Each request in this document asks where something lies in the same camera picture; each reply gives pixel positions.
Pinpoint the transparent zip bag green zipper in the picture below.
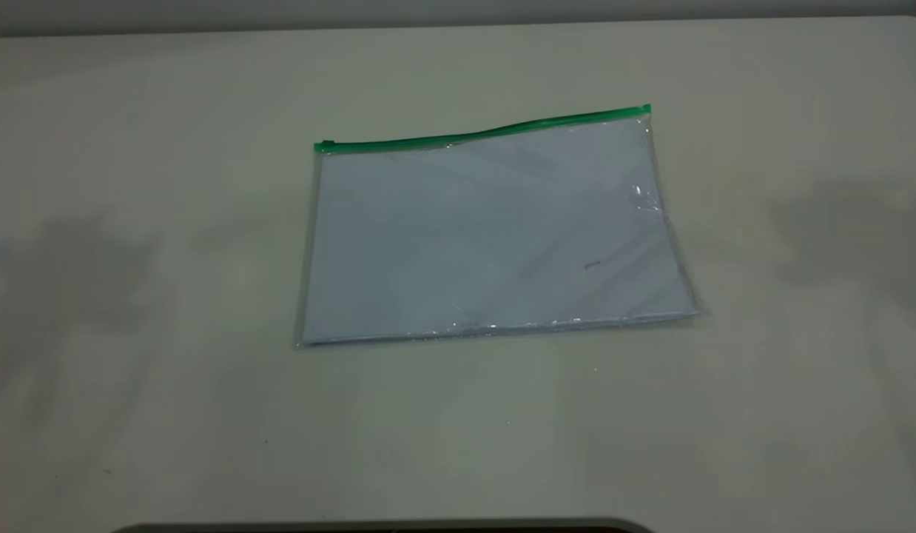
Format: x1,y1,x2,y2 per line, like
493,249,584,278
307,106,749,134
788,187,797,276
294,103,708,350

